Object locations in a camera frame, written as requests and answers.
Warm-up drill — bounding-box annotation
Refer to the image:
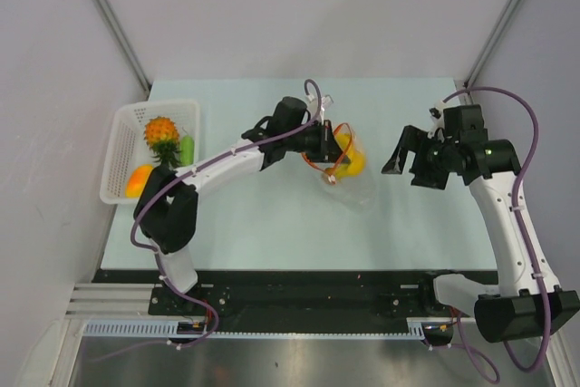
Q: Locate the white slotted cable duct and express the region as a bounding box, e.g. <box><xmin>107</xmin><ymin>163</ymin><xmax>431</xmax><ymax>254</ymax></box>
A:
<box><xmin>83</xmin><ymin>317</ymin><xmax>430</xmax><ymax>341</ymax></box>

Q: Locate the orange fake mango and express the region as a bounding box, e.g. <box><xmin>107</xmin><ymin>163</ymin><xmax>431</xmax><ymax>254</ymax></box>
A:
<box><xmin>125</xmin><ymin>164</ymin><xmax>154</xmax><ymax>198</ymax></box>

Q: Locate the white plastic basket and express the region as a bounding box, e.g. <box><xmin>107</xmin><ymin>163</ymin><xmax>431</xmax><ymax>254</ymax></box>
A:
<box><xmin>100</xmin><ymin>99</ymin><xmax>201</xmax><ymax>205</ymax></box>

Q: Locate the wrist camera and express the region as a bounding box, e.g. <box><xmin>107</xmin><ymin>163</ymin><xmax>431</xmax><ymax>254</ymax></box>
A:
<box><xmin>428</xmin><ymin>102</ymin><xmax>488</xmax><ymax>143</ymax></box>
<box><xmin>305</xmin><ymin>94</ymin><xmax>334</xmax><ymax>123</ymax></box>

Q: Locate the orange fake pineapple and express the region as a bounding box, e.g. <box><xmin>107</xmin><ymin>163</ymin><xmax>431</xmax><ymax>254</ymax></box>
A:
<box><xmin>143</xmin><ymin>116</ymin><xmax>180</xmax><ymax>168</ymax></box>

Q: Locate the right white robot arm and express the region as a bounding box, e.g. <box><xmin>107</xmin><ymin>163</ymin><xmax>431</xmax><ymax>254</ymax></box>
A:
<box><xmin>382</xmin><ymin>105</ymin><xmax>579</xmax><ymax>343</ymax></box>

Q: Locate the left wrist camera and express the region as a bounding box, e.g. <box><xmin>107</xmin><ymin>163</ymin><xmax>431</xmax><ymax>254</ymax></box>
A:
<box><xmin>305</xmin><ymin>94</ymin><xmax>334</xmax><ymax>123</ymax></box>

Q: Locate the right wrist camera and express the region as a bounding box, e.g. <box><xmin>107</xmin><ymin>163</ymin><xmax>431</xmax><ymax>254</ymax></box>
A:
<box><xmin>428</xmin><ymin>102</ymin><xmax>488</xmax><ymax>143</ymax></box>

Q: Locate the green fake pepper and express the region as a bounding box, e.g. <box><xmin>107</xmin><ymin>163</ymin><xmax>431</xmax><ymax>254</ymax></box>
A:
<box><xmin>179</xmin><ymin>130</ymin><xmax>195</xmax><ymax>167</ymax></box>

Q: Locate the clear zip top bag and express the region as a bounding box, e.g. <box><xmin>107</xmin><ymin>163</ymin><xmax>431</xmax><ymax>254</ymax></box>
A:
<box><xmin>302</xmin><ymin>122</ymin><xmax>376</xmax><ymax>210</ymax></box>

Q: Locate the yellow fake banana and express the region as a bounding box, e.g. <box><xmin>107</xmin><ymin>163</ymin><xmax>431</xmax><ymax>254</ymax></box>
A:
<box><xmin>324</xmin><ymin>136</ymin><xmax>366</xmax><ymax>185</ymax></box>

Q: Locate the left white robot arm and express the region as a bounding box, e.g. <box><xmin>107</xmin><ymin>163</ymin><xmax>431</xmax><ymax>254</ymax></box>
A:
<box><xmin>131</xmin><ymin>97</ymin><xmax>356</xmax><ymax>314</ymax></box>

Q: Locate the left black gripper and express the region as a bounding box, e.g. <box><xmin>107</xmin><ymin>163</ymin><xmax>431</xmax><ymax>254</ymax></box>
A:
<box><xmin>285</xmin><ymin>121</ymin><xmax>348</xmax><ymax>166</ymax></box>

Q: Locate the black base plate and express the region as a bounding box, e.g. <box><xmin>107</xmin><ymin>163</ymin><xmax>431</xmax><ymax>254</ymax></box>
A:
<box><xmin>93</xmin><ymin>270</ymin><xmax>454</xmax><ymax>334</ymax></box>

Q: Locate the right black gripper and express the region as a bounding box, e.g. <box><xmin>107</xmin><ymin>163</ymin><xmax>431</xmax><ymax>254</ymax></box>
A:
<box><xmin>382</xmin><ymin>125</ymin><xmax>459</xmax><ymax>190</ymax></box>

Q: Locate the aluminium frame post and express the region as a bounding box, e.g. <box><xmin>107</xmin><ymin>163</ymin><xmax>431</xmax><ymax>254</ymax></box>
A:
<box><xmin>92</xmin><ymin>0</ymin><xmax>152</xmax><ymax>95</ymax></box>
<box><xmin>456</xmin><ymin>0</ymin><xmax>524</xmax><ymax>87</ymax></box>

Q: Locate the left aluminium frame post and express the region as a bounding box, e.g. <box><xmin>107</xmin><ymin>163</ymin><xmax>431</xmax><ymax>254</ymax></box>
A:
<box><xmin>92</xmin><ymin>0</ymin><xmax>152</xmax><ymax>95</ymax></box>

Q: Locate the right aluminium frame post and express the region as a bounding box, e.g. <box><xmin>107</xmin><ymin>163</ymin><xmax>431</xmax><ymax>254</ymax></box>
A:
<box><xmin>456</xmin><ymin>0</ymin><xmax>524</xmax><ymax>87</ymax></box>

